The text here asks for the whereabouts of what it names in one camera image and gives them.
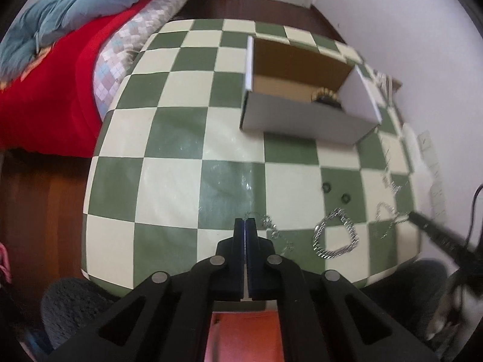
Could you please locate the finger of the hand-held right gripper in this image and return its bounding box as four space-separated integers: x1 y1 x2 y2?
409 211 479 269

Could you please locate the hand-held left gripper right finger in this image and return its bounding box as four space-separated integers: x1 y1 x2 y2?
246 219 440 362

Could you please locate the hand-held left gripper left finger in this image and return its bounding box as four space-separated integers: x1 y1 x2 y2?
49 218 247 362

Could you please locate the thin silver chain necklace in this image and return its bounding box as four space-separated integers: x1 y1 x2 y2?
243 210 296 254

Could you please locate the silver necklace with loop pendant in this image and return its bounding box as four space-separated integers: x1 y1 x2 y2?
375 136 414 239

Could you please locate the white cardboard box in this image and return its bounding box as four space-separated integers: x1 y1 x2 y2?
240 36 382 146

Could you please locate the person's right leg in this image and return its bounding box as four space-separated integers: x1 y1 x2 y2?
360 259 459 362

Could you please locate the person's leg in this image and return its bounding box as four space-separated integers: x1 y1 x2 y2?
40 278 123 362
360 259 459 362

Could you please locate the orange stool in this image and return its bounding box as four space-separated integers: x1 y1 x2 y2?
204 310 284 362

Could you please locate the green checkered tablecloth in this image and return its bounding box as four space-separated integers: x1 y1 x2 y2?
82 19 422 299

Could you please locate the person's left leg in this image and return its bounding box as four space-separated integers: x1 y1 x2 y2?
40 278 123 362

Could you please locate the pastel checked bed sheet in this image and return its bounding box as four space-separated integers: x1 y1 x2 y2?
92 0 216 118

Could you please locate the pink striped cloth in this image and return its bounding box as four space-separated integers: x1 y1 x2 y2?
0 242 13 284

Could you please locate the red blanket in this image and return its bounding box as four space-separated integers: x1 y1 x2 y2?
0 0 156 158

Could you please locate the blue-grey quilt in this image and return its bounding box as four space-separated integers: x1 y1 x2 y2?
0 0 197 80

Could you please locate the black cable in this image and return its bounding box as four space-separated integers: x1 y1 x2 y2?
465 183 483 250

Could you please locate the thick silver chain bracelet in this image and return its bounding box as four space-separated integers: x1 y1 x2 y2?
312 207 360 260

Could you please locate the black and gold bracelet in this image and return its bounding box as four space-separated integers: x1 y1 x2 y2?
310 87 342 109

